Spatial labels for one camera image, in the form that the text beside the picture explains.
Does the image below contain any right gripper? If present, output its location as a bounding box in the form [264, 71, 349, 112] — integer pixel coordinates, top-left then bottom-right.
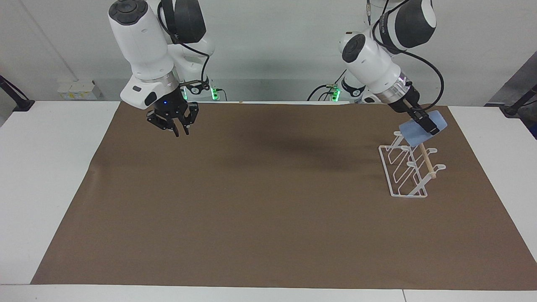
[146, 91, 199, 138]

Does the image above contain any white wall socket box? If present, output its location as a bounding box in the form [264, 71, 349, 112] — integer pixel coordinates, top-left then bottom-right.
[57, 80, 97, 101]

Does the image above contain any white wire cup holder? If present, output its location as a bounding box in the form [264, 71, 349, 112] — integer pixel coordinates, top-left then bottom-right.
[378, 131, 446, 198]

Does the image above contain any black stand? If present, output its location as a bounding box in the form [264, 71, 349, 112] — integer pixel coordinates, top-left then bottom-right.
[0, 75, 35, 112]
[501, 83, 537, 117]

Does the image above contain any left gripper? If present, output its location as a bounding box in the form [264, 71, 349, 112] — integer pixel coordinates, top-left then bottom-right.
[388, 86, 441, 135]

